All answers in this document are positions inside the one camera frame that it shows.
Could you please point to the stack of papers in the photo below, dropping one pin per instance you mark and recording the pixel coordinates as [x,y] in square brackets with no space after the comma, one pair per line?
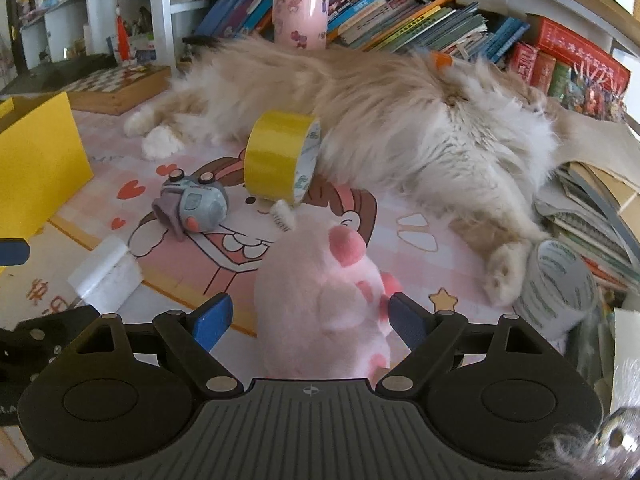
[592,201]

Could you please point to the pink cartoon cup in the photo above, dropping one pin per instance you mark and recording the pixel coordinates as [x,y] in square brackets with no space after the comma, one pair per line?
[300,24]

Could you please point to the pink checkered tablecloth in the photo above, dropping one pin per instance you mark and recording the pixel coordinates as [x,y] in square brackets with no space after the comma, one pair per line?
[433,265]

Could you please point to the small toy truck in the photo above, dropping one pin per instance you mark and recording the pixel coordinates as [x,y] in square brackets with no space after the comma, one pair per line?
[191,204]

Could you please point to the pink plush pig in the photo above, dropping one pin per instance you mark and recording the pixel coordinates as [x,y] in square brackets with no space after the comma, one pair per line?
[321,303]

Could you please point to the red tassel ornament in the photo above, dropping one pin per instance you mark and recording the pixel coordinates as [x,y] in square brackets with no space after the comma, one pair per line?
[122,38]

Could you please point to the white tall charger plug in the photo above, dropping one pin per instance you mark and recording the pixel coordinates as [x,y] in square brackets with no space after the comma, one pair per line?
[107,277]

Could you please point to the fluffy orange white cat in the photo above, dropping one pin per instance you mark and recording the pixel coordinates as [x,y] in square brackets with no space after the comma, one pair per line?
[465,139]

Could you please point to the yellow tape roll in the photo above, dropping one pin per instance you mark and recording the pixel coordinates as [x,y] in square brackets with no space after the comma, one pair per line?
[281,156]

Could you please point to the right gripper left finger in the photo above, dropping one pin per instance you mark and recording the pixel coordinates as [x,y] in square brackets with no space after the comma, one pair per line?
[186,344]

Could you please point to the white bookshelf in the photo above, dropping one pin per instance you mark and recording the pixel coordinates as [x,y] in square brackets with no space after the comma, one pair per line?
[65,40]

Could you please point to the clear tape roll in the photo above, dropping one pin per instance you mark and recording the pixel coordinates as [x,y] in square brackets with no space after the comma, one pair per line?
[558,292]

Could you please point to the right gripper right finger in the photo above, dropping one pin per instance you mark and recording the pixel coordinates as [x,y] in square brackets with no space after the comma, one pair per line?
[432,339]

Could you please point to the yellow cardboard box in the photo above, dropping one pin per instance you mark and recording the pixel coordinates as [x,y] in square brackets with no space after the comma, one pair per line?
[43,162]

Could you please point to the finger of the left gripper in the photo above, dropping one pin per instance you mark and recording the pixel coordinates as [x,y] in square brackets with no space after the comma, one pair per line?
[28,349]
[14,251]

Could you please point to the wooden chessboard box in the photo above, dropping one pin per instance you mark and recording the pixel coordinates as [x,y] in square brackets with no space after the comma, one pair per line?
[114,91]

